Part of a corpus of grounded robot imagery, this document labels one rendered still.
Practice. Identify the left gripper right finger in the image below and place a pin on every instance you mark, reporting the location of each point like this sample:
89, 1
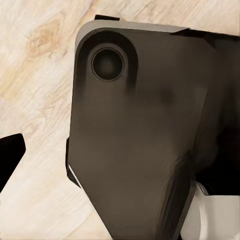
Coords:
232, 149

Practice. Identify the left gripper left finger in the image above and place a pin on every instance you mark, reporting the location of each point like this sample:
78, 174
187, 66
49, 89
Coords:
12, 149

